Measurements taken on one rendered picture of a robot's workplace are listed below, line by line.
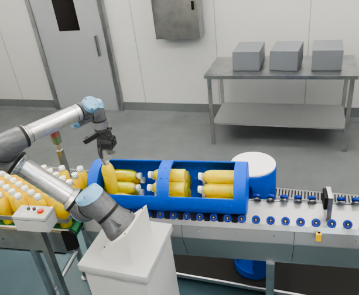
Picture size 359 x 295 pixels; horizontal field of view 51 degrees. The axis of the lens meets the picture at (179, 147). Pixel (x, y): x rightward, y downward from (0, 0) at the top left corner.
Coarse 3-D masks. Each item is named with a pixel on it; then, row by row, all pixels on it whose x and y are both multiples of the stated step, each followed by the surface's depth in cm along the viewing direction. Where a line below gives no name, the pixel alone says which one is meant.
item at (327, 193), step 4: (324, 188) 195; (328, 188) 194; (324, 192) 192; (328, 192) 191; (324, 196) 190; (328, 196) 188; (332, 196) 188; (324, 200) 189; (328, 200) 188; (332, 200) 187; (324, 204) 190; (328, 204) 189; (332, 204) 189; (324, 208) 192; (328, 208) 190; (324, 212) 199; (328, 212) 192; (328, 216) 193
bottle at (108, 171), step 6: (108, 162) 203; (102, 168) 203; (108, 168) 202; (102, 174) 205; (108, 174) 203; (114, 174) 206; (108, 180) 205; (114, 180) 207; (108, 186) 207; (114, 186) 208; (108, 192) 209; (114, 192) 209
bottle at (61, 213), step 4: (56, 204) 209; (60, 204) 209; (56, 208) 210; (60, 208) 210; (56, 212) 212; (60, 212) 211; (64, 212) 212; (68, 212) 214; (60, 216) 212; (64, 216) 213; (60, 224) 216; (64, 224) 215; (68, 224) 216
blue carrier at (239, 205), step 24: (96, 168) 209; (120, 168) 228; (144, 168) 224; (168, 168) 200; (192, 168) 217; (216, 168) 213; (240, 168) 192; (168, 192) 196; (192, 192) 220; (240, 192) 187
